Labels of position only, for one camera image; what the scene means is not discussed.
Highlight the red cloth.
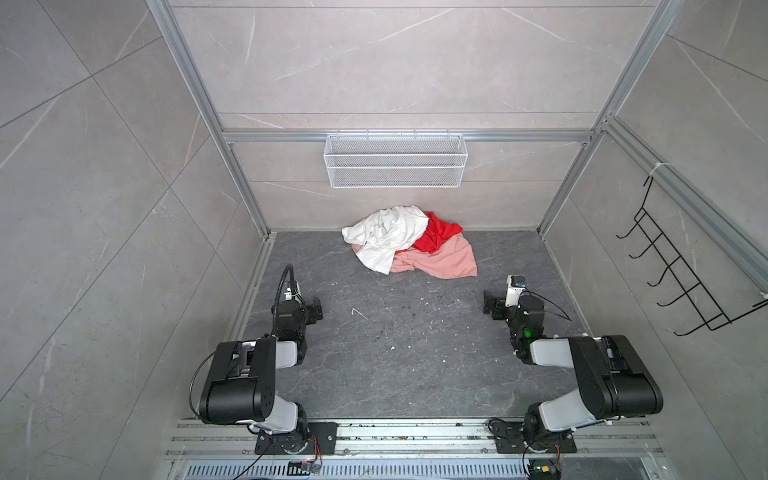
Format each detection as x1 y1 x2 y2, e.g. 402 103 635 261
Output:
412 212 463 253

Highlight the white cloth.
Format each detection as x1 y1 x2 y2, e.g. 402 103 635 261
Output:
341 206 429 275

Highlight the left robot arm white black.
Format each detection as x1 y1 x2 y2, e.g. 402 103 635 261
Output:
191 298 323 454

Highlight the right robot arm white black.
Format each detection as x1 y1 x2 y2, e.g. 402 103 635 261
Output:
483 291 664 453

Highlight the pink cloth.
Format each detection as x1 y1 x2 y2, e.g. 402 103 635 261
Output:
342 228 478 280

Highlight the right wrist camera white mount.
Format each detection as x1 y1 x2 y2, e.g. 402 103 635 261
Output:
505 275 526 308

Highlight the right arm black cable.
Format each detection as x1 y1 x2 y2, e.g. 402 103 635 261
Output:
525 290 574 323

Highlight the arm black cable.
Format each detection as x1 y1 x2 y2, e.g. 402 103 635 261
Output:
525 290 574 323
272 263 298 337

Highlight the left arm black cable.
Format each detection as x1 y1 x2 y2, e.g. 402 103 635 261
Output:
272 263 298 337

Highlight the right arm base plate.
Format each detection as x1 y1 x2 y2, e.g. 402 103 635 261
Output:
486 418 577 455

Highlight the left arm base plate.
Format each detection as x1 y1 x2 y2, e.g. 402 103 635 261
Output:
254 422 339 456

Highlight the white wire mesh basket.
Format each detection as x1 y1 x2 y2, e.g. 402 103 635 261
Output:
323 133 469 189

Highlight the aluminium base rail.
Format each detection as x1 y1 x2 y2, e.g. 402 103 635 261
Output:
160 418 664 460

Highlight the black wire hook rack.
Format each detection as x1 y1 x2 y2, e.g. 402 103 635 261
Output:
615 175 767 337

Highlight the aluminium frame profile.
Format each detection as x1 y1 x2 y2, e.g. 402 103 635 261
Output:
145 0 277 241

